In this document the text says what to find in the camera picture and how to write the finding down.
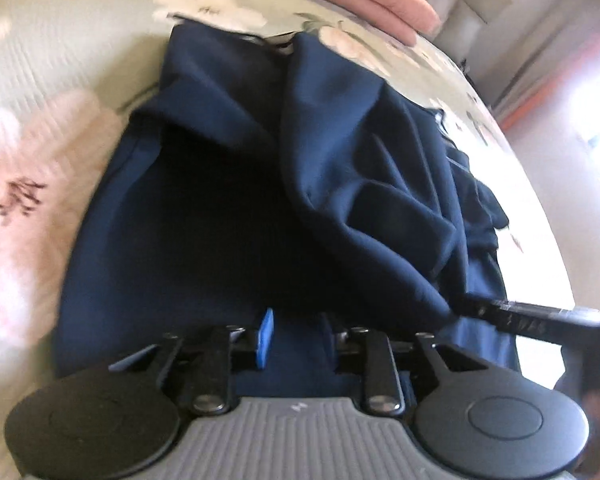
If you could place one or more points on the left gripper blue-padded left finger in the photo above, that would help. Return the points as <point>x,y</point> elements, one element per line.
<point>201,378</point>

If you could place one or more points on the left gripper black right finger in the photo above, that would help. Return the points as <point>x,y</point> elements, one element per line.
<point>395,374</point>

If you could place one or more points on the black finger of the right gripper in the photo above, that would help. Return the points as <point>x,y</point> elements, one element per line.
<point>558,326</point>

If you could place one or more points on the navy striped zip hoodie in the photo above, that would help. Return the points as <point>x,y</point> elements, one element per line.
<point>284,178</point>

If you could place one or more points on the beige and orange curtain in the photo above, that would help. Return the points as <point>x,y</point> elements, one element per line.
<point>560,49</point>

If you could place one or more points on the floral green quilted bedspread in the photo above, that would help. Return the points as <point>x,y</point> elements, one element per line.
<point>71,71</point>

